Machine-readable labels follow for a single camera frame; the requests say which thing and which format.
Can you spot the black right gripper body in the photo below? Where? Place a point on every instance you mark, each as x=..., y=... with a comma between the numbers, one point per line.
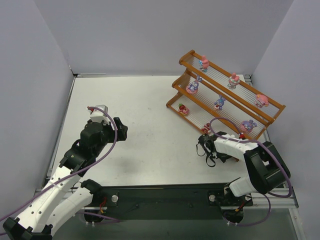
x=208, y=144

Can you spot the orange wooden tiered shelf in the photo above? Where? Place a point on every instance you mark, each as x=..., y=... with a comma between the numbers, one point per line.
x=238, y=107

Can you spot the small purple bunny cupcake toy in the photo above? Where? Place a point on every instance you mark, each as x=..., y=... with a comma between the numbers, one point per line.
x=219, y=103

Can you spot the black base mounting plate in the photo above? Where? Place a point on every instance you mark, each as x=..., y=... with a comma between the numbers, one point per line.
x=206, y=201

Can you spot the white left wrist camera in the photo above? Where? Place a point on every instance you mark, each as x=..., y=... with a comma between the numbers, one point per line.
x=97, y=114

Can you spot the pink pig clear cup toy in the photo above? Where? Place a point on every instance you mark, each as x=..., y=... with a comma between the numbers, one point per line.
x=233, y=81

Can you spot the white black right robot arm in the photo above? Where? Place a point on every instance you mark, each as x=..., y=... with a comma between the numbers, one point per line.
x=266, y=169

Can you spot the pink pig bow toy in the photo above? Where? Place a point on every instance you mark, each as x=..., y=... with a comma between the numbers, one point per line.
x=261, y=101

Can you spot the strawberry cake slice toy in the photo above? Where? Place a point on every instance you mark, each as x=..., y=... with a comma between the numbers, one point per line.
x=206, y=128

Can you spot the strawberry bear donut toy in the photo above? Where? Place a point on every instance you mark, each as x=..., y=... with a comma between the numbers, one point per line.
x=182, y=109

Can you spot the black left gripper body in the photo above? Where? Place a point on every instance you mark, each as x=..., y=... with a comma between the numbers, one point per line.
x=116, y=128

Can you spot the purple bunny sitting donut toy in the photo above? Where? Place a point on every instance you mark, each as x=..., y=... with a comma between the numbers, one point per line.
x=193, y=87

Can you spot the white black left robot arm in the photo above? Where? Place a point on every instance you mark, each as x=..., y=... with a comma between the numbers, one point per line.
x=45, y=214

